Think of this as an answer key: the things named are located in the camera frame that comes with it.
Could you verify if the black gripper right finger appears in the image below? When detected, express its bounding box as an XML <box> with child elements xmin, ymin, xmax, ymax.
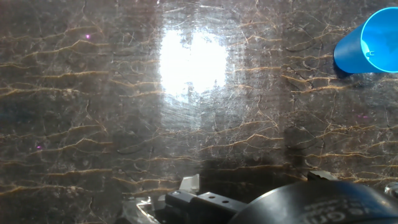
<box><xmin>307</xmin><ymin>170</ymin><xmax>340</xmax><ymax>182</ymax></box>

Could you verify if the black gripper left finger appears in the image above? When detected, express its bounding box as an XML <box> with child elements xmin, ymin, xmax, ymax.
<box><xmin>155</xmin><ymin>173</ymin><xmax>248</xmax><ymax>224</ymax></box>

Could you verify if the blue plastic cup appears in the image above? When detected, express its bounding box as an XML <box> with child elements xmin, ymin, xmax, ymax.
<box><xmin>333</xmin><ymin>6</ymin><xmax>398</xmax><ymax>75</ymax></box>

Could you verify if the dark marble pattern mat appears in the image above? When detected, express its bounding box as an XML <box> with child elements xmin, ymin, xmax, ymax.
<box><xmin>0</xmin><ymin>0</ymin><xmax>398</xmax><ymax>224</ymax></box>

